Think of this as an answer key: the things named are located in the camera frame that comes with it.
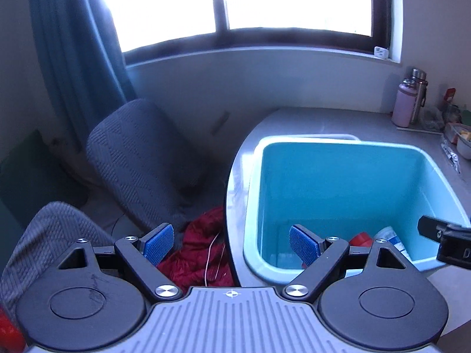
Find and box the red item in box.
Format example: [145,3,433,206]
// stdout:
[349,232,373,247]

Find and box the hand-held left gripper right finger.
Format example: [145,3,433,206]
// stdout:
[283,224,410,300]

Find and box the grey desktop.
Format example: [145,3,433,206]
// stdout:
[224,106,471,336]

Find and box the blue curtain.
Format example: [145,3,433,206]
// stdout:
[29,0,139,149]

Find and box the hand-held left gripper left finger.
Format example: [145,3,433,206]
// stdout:
[57,223,183,300]

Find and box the blue plastic storage box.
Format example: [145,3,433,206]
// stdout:
[243,136,471,279]

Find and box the pink bottle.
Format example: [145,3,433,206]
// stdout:
[391,79,416,129]

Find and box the white bottle with blue label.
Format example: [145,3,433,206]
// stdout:
[373,226,415,262]

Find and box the clear plastic bag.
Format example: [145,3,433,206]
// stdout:
[422,105,463,131]

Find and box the red cloth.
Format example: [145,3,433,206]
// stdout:
[157,206,236,288]

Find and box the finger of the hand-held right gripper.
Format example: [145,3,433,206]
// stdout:
[417,215,471,239]

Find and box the silver foil wrapper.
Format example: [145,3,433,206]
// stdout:
[440,141,462,174]

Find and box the white cable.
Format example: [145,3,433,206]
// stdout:
[203,230,223,286]

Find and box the white food container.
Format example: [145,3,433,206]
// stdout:
[443,121,471,159]

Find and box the window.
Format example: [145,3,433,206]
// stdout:
[84,0,393,65]

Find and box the grey fabric chair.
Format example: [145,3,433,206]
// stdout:
[0,202,115,311]
[86,99,227,230]

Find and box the steel thermos flask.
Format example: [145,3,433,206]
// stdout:
[407,67,428,126]

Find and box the red plastic object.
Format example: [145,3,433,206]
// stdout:
[0,307,26,353]

